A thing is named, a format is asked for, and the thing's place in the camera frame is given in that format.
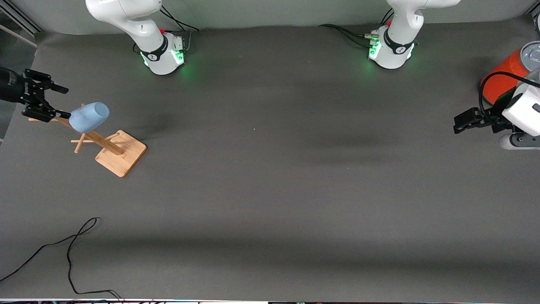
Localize light blue cup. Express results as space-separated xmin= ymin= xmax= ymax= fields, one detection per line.
xmin=68 ymin=102 xmax=110 ymax=133

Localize wooden cup rack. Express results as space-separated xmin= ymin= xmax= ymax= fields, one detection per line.
xmin=29 ymin=103 xmax=147 ymax=178

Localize orange can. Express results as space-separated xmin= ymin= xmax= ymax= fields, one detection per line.
xmin=481 ymin=41 xmax=540 ymax=106

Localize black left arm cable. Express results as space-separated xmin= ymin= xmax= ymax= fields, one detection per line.
xmin=479 ymin=71 xmax=540 ymax=121

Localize aluminium frame profile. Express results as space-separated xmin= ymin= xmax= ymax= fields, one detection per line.
xmin=0 ymin=0 xmax=43 ymax=48

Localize black right arm base cables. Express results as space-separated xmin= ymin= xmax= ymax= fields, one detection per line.
xmin=159 ymin=5 xmax=200 ymax=53

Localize black arm base cables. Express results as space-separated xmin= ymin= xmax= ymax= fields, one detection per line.
xmin=159 ymin=5 xmax=200 ymax=53
xmin=319 ymin=8 xmax=395 ymax=49

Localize thin black table cable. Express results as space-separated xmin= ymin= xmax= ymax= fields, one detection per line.
xmin=0 ymin=217 xmax=124 ymax=302

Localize black left arm base cables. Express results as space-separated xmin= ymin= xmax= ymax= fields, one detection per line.
xmin=319 ymin=8 xmax=395 ymax=49

